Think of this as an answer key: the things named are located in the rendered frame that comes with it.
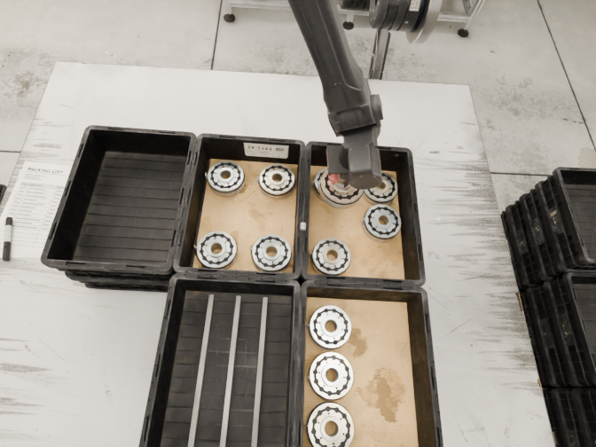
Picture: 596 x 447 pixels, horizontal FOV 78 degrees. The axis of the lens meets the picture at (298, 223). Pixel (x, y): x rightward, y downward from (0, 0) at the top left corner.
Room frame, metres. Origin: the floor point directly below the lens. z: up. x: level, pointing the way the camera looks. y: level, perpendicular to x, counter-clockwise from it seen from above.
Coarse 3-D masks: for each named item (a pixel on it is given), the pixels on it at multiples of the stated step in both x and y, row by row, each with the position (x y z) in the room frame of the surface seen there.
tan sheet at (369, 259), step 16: (320, 208) 0.48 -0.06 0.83; (336, 208) 0.49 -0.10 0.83; (352, 208) 0.50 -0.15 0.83; (368, 208) 0.51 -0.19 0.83; (320, 224) 0.43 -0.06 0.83; (336, 224) 0.44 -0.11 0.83; (352, 224) 0.45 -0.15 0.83; (384, 224) 0.47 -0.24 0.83; (352, 240) 0.40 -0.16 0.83; (368, 240) 0.41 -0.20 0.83; (400, 240) 0.42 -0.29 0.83; (352, 256) 0.35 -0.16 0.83; (368, 256) 0.36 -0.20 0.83; (384, 256) 0.37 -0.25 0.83; (400, 256) 0.38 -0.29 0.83; (352, 272) 0.31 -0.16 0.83; (368, 272) 0.32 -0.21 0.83; (384, 272) 0.32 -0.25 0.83; (400, 272) 0.33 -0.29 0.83
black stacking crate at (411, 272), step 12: (312, 156) 0.63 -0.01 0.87; (324, 156) 0.63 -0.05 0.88; (384, 156) 0.65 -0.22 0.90; (384, 168) 0.65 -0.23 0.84; (396, 168) 0.65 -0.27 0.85; (396, 180) 0.62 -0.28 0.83; (408, 180) 0.57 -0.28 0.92; (408, 192) 0.53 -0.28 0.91; (408, 204) 0.50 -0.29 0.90; (408, 216) 0.47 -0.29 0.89; (408, 228) 0.44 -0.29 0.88; (408, 240) 0.41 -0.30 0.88; (408, 252) 0.38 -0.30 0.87; (408, 264) 0.34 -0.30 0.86; (300, 276) 0.28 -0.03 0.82; (408, 276) 0.32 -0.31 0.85
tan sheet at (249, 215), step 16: (224, 160) 0.60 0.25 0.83; (256, 176) 0.56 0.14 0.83; (208, 192) 0.48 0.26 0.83; (240, 192) 0.50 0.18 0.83; (256, 192) 0.50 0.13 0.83; (208, 208) 0.43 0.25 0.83; (224, 208) 0.44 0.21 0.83; (240, 208) 0.45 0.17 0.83; (256, 208) 0.45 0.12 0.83; (272, 208) 0.46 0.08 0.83; (288, 208) 0.47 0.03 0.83; (208, 224) 0.38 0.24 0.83; (224, 224) 0.39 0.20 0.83; (240, 224) 0.40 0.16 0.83; (256, 224) 0.40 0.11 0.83; (272, 224) 0.41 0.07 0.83; (288, 224) 0.42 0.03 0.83; (240, 240) 0.35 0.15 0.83; (288, 240) 0.37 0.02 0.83; (240, 256) 0.31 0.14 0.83; (288, 272) 0.28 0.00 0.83
